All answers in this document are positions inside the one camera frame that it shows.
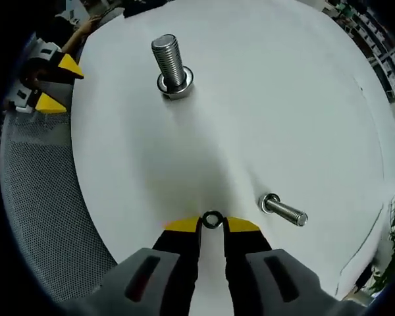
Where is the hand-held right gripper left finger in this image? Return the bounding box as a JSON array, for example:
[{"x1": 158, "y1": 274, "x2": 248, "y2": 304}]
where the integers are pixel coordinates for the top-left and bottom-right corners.
[{"x1": 64, "y1": 215, "x2": 203, "y2": 316}]

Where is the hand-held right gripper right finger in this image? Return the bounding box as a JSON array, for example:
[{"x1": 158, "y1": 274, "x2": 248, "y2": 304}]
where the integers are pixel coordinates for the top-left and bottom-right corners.
[{"x1": 222, "y1": 216, "x2": 363, "y2": 316}]

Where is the small steel threaded stud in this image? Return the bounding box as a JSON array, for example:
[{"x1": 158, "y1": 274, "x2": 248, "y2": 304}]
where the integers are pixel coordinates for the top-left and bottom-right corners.
[{"x1": 262, "y1": 194, "x2": 309, "y2": 227}]

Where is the large steel threaded stud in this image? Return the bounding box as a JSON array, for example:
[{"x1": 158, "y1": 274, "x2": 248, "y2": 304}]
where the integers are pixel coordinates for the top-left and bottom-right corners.
[{"x1": 150, "y1": 32, "x2": 196, "y2": 100}]

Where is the large steel washer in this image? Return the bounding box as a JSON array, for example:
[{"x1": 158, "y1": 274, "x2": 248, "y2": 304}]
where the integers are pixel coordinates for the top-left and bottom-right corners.
[{"x1": 156, "y1": 65, "x2": 196, "y2": 96}]

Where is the black power adapter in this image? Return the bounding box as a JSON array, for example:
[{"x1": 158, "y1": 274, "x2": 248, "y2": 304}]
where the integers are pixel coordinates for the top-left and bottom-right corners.
[{"x1": 123, "y1": 0, "x2": 168, "y2": 18}]

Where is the grey mesh office chair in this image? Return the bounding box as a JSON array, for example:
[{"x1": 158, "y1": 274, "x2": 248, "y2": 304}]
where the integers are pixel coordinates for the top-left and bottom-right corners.
[{"x1": 0, "y1": 110, "x2": 119, "y2": 305}]

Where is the shelf unit with white bins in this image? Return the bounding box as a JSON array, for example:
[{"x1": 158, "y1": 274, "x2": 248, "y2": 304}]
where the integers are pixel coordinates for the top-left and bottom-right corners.
[{"x1": 329, "y1": 0, "x2": 395, "y2": 142}]

